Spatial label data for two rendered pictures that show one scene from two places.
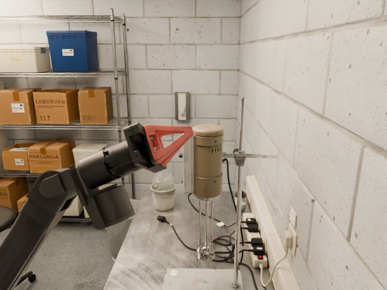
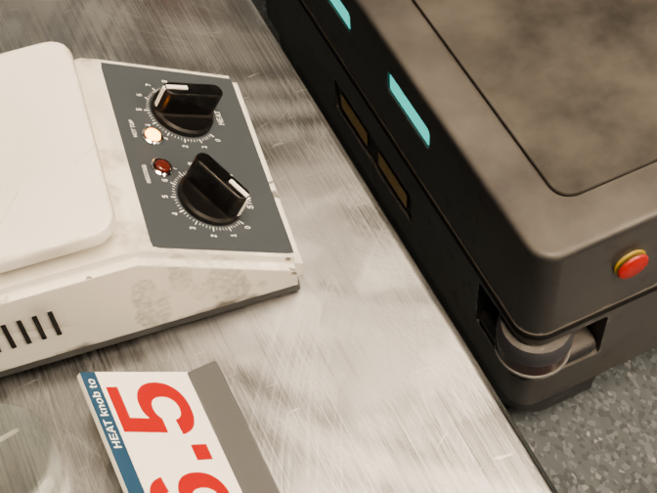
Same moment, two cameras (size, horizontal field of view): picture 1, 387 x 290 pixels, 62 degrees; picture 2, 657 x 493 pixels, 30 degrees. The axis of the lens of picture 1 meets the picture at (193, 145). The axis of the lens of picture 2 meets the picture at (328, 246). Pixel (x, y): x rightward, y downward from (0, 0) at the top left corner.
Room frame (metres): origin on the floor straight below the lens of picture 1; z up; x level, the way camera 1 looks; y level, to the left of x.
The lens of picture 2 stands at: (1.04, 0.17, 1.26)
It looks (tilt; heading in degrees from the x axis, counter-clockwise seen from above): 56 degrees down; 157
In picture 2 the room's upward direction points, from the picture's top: 5 degrees counter-clockwise
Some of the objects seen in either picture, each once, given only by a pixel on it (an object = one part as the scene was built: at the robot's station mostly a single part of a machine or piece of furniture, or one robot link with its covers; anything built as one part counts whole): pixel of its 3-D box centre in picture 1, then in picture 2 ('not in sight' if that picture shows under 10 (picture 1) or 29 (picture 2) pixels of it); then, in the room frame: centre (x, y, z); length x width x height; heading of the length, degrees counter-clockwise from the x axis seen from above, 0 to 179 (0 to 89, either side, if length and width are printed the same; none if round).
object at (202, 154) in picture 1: (201, 161); not in sight; (1.01, -0.03, 1.25); 0.15 x 0.11 x 0.24; 88
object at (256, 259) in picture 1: (253, 236); not in sight; (1.32, -0.28, 0.77); 0.40 x 0.06 x 0.04; 178
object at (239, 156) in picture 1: (238, 153); not in sight; (1.05, -0.15, 1.26); 0.25 x 0.11 x 0.05; 88
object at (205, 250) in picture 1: (206, 224); not in sight; (1.01, -0.05, 1.02); 0.07 x 0.07 x 0.25
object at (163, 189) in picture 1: (163, 189); not in sight; (1.66, 0.17, 0.86); 0.14 x 0.14 x 0.21
